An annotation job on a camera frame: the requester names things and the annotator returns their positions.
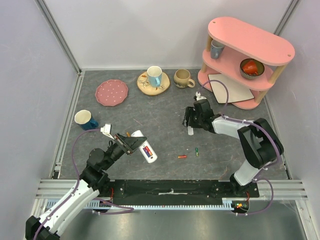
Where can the pink dotted plate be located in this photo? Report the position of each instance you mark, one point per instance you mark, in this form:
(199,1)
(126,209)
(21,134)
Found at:
(111,93)

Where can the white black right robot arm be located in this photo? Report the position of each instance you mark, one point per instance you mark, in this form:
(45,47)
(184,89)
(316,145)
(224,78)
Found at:
(260,144)

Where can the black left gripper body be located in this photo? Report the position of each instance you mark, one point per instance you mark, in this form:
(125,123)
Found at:
(117,148)

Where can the dark blue mug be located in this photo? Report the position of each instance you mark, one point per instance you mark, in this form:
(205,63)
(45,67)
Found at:
(85,120)

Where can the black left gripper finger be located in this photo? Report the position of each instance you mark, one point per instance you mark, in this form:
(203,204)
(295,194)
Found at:
(133,143)
(123,143)

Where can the white battery cover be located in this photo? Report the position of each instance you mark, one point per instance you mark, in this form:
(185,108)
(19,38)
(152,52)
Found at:
(190,131)

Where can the aluminium frame post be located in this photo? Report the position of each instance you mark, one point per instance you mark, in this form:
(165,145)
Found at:
(293,4)
(58,34)

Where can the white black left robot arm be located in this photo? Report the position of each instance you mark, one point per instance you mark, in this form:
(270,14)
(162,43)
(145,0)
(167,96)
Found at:
(90,183)

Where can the left aluminium frame post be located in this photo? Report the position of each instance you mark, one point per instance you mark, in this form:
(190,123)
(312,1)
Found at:
(58,34)

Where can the grey blue shelf mug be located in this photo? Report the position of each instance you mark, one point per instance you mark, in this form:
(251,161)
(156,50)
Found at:
(216,49)

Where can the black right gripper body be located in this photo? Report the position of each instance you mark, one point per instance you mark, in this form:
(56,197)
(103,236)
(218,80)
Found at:
(189,117)

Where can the light blue mug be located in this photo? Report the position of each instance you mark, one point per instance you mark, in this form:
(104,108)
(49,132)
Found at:
(154,76)

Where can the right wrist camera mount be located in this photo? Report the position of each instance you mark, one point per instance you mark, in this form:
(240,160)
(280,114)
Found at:
(199,97)

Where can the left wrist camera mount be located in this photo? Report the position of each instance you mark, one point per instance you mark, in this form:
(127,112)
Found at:
(107,130)

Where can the red cup in bowl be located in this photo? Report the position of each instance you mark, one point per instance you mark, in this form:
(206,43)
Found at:
(250,68)

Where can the beige ceramic mug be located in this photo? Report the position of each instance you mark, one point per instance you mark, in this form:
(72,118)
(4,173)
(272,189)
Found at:
(182,79)

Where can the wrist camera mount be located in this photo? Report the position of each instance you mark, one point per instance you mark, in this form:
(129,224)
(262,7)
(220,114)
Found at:
(199,97)
(107,130)

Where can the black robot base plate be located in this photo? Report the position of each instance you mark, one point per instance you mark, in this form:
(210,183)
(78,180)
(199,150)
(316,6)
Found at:
(137,192)

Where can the white slotted cable duct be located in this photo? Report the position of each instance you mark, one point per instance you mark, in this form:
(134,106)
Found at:
(225,206)

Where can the pink three-tier shelf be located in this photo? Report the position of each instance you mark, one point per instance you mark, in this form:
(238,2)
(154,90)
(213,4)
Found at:
(231,43)

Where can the white square mat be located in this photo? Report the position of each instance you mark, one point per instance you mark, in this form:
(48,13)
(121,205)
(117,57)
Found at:
(236,91)

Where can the patterned dark bowl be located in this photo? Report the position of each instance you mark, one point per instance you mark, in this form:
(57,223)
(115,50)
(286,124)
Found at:
(260,65)

